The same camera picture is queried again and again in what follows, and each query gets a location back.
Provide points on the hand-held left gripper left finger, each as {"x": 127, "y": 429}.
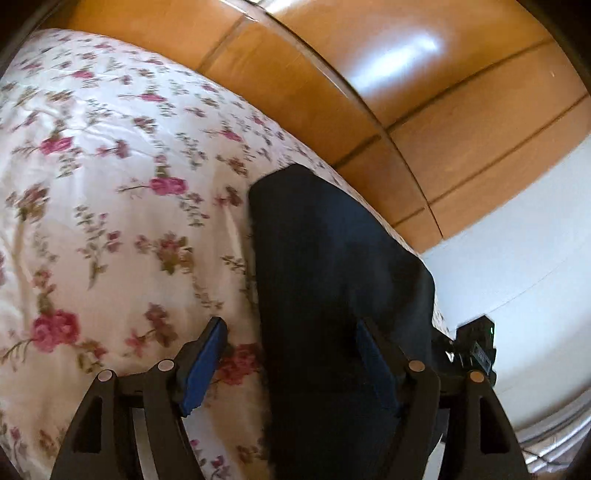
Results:
{"x": 203, "y": 369}

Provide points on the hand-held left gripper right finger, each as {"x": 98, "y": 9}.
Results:
{"x": 376, "y": 364}

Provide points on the wooden wardrobe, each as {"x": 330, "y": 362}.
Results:
{"x": 415, "y": 92}

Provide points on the floral bedsheet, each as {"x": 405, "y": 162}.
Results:
{"x": 115, "y": 207}

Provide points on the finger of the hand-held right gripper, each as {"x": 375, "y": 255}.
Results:
{"x": 444, "y": 346}

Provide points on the black pants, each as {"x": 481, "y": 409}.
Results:
{"x": 332, "y": 258}

